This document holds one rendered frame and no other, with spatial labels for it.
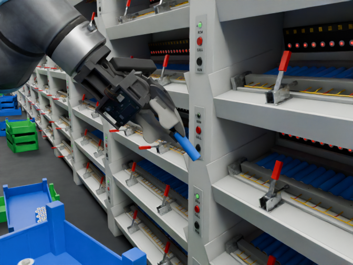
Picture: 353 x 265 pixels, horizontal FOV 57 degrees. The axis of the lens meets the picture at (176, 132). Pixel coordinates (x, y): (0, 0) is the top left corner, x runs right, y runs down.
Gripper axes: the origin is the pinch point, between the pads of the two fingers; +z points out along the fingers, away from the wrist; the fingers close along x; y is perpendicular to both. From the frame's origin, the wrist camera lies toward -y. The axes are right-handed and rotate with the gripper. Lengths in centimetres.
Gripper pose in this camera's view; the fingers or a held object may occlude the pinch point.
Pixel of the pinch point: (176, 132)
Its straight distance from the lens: 61.6
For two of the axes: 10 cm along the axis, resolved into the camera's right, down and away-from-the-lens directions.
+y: -2.3, 5.0, -8.3
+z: 7.1, 6.7, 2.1
